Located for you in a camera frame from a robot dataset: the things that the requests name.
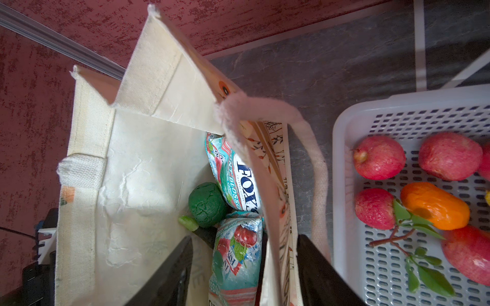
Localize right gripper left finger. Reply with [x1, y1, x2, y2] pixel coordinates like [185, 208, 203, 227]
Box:
[126, 236, 193, 306]

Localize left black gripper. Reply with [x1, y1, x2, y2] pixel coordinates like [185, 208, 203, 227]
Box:
[22, 209, 57, 305]

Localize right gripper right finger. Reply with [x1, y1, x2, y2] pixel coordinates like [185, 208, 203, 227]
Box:
[297, 235, 366, 306]

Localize teal Fox's candy bag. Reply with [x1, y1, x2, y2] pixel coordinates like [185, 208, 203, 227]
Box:
[207, 211, 263, 305]
[205, 133, 262, 214]

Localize green bell pepper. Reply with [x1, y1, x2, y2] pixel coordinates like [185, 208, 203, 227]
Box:
[188, 182, 228, 228]

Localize cream floral tote bag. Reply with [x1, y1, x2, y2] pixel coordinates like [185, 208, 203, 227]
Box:
[54, 5, 329, 305]

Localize white plastic fruit basket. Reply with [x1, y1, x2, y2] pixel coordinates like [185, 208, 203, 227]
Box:
[333, 85, 489, 305]

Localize small dark pink fruit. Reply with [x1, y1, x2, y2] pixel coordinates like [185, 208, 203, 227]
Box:
[355, 188, 396, 230]

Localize small orange persimmon fruit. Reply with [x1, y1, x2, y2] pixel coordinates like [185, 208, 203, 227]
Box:
[401, 182, 471, 231]

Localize pink apple middle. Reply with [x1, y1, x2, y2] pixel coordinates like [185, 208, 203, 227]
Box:
[442, 225, 489, 286]

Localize red apple back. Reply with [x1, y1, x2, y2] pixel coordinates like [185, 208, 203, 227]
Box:
[418, 132, 483, 181]

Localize white wooden two-tier shelf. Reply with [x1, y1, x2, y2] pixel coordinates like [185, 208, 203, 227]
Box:
[413, 1, 489, 92]

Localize aluminium corner wall profile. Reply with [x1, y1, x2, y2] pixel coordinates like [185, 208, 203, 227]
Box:
[1, 4, 126, 80]

